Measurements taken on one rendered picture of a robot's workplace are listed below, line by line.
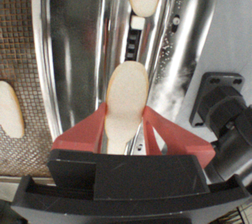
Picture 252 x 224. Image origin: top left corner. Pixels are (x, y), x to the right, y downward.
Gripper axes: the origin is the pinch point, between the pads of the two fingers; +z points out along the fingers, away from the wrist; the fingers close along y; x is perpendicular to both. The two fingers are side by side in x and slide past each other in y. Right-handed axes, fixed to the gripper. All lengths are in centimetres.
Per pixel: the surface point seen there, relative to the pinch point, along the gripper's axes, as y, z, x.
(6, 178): 23.3, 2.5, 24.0
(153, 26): -3.0, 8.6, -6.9
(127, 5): 0.5, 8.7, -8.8
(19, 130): 14.2, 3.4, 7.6
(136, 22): -0.6, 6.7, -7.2
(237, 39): -18.4, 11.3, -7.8
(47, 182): 13.7, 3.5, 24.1
